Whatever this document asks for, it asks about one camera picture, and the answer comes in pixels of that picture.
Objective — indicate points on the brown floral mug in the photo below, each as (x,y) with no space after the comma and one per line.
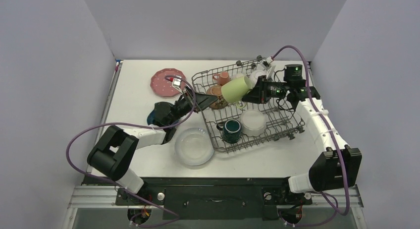
(216,91)

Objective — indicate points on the light green mug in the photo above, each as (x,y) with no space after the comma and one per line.
(236,89)

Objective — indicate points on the small white cup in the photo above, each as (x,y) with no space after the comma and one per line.
(238,75)

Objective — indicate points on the small orange cup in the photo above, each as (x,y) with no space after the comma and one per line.
(221,78)

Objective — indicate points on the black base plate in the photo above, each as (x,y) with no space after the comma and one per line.
(192,198)

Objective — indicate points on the blue leaf-shaped plate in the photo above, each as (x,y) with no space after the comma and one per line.
(162,115)

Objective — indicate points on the white fluted bowl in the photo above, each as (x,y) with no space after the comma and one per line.
(253,123)

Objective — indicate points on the white deep plate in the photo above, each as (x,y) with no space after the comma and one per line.
(193,147)

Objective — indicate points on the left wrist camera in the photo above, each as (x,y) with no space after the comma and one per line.
(176,83)

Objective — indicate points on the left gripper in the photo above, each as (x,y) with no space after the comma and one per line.
(202,100)

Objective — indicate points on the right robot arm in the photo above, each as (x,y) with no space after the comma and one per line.
(338,164)

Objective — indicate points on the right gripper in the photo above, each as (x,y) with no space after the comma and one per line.
(257,91)

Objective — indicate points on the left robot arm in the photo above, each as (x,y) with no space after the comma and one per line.
(113,153)

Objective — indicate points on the white round bowl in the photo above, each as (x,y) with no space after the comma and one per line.
(254,76)

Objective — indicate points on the aluminium rail frame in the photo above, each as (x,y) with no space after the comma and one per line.
(104,197)

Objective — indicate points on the dark green mug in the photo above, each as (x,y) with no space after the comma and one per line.
(231,130)

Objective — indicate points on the grey wire dish rack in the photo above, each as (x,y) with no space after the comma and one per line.
(270,121)

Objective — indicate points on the pink polka dot plate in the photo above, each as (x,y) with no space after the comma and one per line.
(162,87)

